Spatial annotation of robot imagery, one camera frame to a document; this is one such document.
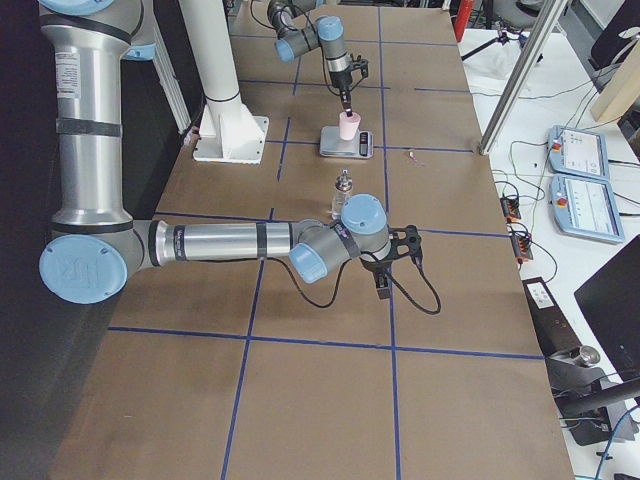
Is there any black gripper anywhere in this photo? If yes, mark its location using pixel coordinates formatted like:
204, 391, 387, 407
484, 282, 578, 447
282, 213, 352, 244
361, 252, 395, 300
329, 70, 353, 117

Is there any pink plastic cup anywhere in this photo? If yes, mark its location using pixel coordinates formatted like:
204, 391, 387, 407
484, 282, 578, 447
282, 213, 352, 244
339, 111, 361, 141

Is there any clear glass sauce bottle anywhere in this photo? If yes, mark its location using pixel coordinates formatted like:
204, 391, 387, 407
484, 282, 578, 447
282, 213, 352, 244
331, 169, 353, 219

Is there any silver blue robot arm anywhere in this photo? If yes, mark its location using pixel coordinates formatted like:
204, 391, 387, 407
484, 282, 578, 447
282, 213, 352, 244
267, 1, 356, 118
38, 1, 401, 308

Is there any white electronic kitchen scale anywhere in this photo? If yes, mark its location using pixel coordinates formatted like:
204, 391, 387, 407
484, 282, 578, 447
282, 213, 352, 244
319, 126, 373, 159

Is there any white support column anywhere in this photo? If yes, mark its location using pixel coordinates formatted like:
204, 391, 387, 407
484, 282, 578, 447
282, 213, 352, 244
179, 0, 240, 107

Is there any black box white label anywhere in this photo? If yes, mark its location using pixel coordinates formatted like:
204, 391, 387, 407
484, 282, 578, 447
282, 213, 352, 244
522, 277, 581, 357

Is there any lower blue teach pendant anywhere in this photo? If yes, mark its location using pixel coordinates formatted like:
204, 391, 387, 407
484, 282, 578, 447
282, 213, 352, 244
549, 174, 625, 244

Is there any blue teach pendant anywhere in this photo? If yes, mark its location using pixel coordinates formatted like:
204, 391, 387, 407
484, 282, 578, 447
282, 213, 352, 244
547, 125, 610, 180
549, 174, 625, 244

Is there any black computer monitor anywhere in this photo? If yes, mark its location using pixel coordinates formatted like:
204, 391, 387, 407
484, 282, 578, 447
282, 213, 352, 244
574, 237, 640, 379

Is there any upper blue teach pendant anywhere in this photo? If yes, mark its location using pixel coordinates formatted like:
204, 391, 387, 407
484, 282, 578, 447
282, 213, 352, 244
547, 125, 610, 180

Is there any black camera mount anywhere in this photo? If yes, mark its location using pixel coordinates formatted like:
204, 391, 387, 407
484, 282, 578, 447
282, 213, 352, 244
350, 54, 369, 80
388, 225, 423, 266

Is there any white column base plate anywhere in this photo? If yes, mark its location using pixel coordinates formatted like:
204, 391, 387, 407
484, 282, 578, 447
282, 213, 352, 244
193, 104, 269, 164

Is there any aluminium frame post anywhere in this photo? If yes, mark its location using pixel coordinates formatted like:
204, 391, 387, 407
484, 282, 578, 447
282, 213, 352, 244
478, 0, 568, 155

